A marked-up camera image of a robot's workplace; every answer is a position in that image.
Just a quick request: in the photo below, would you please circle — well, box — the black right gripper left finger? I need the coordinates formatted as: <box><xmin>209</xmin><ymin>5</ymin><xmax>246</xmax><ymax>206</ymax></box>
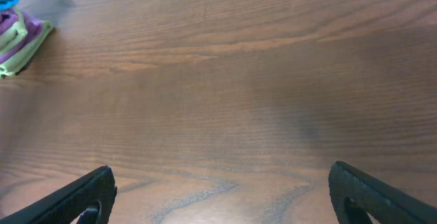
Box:
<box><xmin>1</xmin><ymin>165</ymin><xmax>117</xmax><ymax>224</ymax></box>

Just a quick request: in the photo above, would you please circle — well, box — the purple lower folded cloth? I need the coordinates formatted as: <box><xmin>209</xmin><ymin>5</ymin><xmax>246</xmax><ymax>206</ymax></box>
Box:
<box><xmin>1</xmin><ymin>11</ymin><xmax>42</xmax><ymax>63</ymax></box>

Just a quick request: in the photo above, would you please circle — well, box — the green folded cloth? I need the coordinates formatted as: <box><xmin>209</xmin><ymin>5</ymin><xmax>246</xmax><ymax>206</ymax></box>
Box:
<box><xmin>1</xmin><ymin>7</ymin><xmax>28</xmax><ymax>55</ymax></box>
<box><xmin>1</xmin><ymin>21</ymin><xmax>53</xmax><ymax>79</ymax></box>

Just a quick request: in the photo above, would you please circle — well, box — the purple top folded cloth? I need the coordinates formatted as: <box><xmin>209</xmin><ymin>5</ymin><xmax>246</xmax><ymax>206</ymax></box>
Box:
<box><xmin>0</xmin><ymin>8</ymin><xmax>18</xmax><ymax>35</ymax></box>

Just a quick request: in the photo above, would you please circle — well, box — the green upper folded cloth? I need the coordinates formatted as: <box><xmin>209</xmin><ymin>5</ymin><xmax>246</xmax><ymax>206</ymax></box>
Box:
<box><xmin>1</xmin><ymin>7</ymin><xmax>28</xmax><ymax>55</ymax></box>

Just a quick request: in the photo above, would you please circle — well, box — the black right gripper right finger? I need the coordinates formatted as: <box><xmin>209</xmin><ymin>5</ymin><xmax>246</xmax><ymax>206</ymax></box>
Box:
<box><xmin>328</xmin><ymin>161</ymin><xmax>436</xmax><ymax>224</ymax></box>

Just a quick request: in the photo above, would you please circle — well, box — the green bottom folded cloth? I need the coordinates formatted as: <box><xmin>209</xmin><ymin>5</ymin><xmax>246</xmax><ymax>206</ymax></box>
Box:
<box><xmin>1</xmin><ymin>21</ymin><xmax>53</xmax><ymax>79</ymax></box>

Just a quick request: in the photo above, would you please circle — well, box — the purple folded cloth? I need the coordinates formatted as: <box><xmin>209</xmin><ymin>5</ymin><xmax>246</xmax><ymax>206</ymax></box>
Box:
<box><xmin>1</xmin><ymin>11</ymin><xmax>42</xmax><ymax>63</ymax></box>
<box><xmin>0</xmin><ymin>8</ymin><xmax>18</xmax><ymax>35</ymax></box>

